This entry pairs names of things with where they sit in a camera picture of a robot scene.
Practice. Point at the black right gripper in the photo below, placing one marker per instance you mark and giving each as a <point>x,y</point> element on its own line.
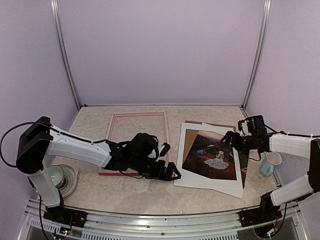
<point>229,135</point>

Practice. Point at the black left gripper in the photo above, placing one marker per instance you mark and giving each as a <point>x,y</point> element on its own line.
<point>160,175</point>

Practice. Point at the white photo mat board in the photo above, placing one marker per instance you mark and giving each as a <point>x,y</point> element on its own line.
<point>234,188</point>

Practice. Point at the dark landscape photo print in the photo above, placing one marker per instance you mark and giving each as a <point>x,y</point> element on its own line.
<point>210,158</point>

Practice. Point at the pink wooden picture frame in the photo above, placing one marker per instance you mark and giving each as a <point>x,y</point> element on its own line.
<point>146,143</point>

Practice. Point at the clear acrylic glass sheet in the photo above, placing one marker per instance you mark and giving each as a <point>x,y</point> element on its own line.
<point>124,126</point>

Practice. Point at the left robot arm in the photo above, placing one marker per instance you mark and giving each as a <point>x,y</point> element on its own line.
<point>43,139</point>

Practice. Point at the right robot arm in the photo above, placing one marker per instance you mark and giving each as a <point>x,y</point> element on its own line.
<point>299,174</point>

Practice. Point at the brown cardboard backing board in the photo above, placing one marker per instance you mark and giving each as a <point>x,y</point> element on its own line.
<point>190,136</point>

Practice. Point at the light blue ceramic mug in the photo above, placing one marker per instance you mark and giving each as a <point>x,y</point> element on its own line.
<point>269,161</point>

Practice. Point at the green ceramic bowl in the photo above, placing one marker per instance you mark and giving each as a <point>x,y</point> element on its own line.
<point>56,175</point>

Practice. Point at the aluminium front rail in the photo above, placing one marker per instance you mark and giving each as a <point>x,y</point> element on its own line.
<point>104,225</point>

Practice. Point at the right aluminium corner post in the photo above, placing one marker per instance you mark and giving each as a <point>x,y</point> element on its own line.
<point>258,53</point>

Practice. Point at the aluminium corner post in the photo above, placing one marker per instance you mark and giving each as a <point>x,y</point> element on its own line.
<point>63,52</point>
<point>258,53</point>

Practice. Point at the left aluminium corner post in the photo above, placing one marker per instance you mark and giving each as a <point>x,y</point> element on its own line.
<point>63,52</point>

